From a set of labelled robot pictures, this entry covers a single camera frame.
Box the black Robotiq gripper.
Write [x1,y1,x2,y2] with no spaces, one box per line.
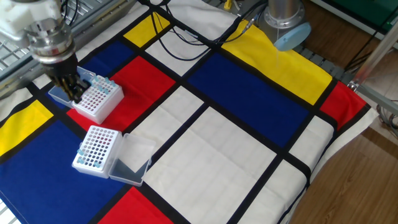
[42,54,92,105]

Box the white pipette tip box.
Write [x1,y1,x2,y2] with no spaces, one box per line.
[49,66,125,124]
[72,125,156,187]

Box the silver wrist coupling flange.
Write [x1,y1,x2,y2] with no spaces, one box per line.
[27,18,76,65]

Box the Mondrian pattern colour-block tablecloth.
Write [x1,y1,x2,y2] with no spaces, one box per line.
[0,0,380,224]

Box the grey aluminium table rail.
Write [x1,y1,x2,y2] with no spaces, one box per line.
[0,0,137,100]

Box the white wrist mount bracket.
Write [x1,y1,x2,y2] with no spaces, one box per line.
[0,0,63,40]

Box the grey cable silver connector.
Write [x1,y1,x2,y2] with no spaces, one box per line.
[183,17,259,43]

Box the aluminium frame post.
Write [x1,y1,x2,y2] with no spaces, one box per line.
[353,18,398,85]

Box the aluminium frame beam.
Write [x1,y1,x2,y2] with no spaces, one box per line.
[348,81,398,116]

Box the grey cable bundle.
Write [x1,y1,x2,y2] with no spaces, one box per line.
[375,99,398,139]

